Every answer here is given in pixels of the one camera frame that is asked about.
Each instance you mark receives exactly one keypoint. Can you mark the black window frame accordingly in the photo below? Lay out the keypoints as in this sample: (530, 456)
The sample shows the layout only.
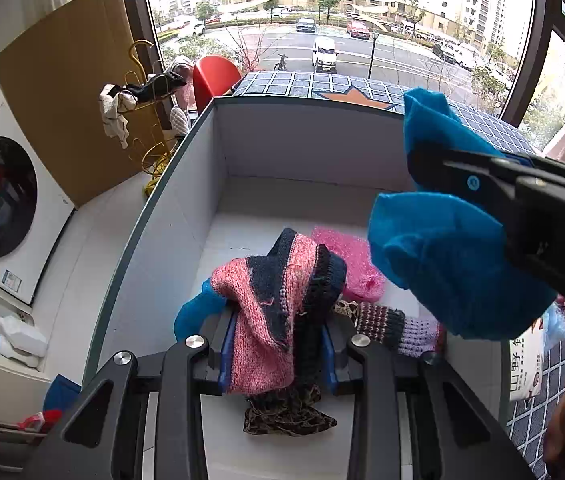
(532, 60)

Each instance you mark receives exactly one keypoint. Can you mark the blue sock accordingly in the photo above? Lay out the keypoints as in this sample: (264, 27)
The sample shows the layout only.
(437, 260)

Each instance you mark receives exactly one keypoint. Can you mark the leopard print scrunchie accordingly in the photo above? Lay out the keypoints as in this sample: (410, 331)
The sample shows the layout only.
(287, 420)

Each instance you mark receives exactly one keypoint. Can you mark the white printed bag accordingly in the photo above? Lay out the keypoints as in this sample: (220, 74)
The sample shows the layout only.
(527, 365)

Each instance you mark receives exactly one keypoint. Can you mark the white van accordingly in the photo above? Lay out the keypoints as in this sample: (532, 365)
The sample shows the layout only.
(324, 55)

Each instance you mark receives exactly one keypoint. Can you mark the striped knitted glove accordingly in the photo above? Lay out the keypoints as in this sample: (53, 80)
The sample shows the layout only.
(387, 322)

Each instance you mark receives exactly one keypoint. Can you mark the blue nonwoven cap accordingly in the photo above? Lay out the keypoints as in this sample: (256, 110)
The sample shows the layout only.
(192, 310)

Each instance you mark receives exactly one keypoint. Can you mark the dark car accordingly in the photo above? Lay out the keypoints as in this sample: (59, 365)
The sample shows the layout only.
(305, 25)

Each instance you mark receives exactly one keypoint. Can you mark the red plastic item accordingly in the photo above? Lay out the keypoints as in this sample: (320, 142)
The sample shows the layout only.
(45, 420)

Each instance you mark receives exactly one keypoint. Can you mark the red chair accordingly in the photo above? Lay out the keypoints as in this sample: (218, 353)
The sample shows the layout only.
(215, 77)

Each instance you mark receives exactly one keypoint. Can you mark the blue bag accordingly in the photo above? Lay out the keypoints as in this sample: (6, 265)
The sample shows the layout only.
(62, 392)

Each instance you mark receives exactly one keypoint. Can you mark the pink foam sheet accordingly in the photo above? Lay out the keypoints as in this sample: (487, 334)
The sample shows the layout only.
(347, 255)

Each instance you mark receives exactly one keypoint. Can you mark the grey storage box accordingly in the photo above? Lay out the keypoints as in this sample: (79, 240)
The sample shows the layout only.
(162, 240)

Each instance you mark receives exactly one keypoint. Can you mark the bicycle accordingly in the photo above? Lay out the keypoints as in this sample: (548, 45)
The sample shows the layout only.
(280, 64)

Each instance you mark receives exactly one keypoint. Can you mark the grey pink garment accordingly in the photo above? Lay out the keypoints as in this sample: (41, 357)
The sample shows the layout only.
(181, 67)

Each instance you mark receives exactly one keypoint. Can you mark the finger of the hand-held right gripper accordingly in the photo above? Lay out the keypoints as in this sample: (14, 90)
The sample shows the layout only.
(462, 175)

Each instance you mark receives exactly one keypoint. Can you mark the white detergent bottle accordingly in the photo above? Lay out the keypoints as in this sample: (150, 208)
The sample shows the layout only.
(20, 340)

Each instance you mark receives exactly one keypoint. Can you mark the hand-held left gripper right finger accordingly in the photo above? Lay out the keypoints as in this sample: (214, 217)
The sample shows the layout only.
(331, 365)

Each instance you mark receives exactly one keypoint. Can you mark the brown cardboard sheet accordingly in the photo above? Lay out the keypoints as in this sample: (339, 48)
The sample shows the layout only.
(62, 85)

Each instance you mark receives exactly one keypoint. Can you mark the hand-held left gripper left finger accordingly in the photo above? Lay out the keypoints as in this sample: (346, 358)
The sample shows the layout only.
(227, 355)

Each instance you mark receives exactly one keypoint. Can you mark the white quilted mitt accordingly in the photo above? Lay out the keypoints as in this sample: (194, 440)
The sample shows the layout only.
(180, 120)

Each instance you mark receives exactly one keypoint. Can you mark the white cloth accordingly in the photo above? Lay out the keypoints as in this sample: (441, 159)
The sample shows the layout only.
(115, 125)

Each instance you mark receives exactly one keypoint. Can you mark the black street lamp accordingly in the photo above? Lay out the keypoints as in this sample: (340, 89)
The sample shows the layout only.
(373, 55)

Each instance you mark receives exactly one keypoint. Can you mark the white washing machine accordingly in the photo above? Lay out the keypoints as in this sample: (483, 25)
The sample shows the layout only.
(37, 240)

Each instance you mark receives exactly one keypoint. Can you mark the red car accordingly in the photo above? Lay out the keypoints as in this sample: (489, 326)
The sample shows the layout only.
(358, 29)

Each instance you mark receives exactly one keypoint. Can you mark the black cloth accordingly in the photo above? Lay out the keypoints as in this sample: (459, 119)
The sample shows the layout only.
(162, 82)

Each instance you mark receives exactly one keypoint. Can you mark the pink and navy knitted sock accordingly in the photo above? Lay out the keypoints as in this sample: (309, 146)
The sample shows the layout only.
(262, 310)

